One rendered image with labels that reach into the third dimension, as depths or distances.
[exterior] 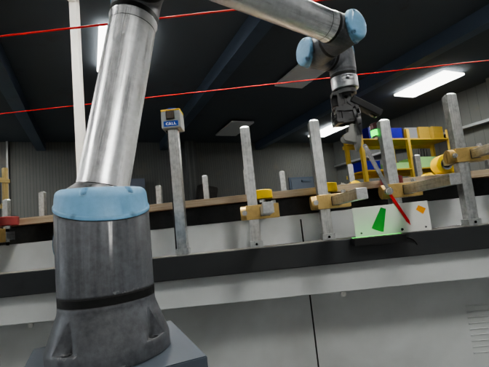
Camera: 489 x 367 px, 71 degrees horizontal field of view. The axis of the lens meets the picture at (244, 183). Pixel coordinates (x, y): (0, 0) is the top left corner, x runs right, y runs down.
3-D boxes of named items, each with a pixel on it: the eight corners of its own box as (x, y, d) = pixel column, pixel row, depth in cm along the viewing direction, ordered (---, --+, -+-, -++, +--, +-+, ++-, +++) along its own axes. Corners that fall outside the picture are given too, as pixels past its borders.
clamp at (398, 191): (423, 194, 119) (420, 180, 120) (384, 199, 120) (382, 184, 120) (415, 196, 125) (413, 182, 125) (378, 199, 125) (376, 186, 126)
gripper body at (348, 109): (332, 129, 121) (328, 97, 123) (356, 127, 121) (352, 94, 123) (338, 123, 114) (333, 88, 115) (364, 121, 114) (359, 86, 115)
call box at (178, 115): (180, 128, 123) (179, 107, 124) (161, 130, 123) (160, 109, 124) (185, 133, 130) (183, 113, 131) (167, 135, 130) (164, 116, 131)
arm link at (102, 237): (55, 306, 47) (51, 178, 49) (54, 291, 62) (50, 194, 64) (165, 285, 55) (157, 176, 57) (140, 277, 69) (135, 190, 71)
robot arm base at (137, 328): (182, 354, 52) (177, 286, 53) (34, 392, 44) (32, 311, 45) (158, 325, 69) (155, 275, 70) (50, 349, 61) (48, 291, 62)
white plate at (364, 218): (432, 229, 118) (427, 200, 119) (356, 237, 118) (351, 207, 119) (431, 229, 118) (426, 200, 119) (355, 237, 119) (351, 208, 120)
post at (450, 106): (480, 225, 118) (455, 91, 124) (470, 226, 118) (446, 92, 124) (474, 225, 122) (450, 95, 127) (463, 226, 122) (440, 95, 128)
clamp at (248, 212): (280, 216, 119) (278, 202, 120) (241, 221, 119) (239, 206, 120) (279, 217, 125) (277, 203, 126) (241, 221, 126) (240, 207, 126)
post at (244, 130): (263, 259, 119) (249, 124, 125) (253, 261, 119) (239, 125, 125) (263, 258, 122) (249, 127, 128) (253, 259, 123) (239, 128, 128)
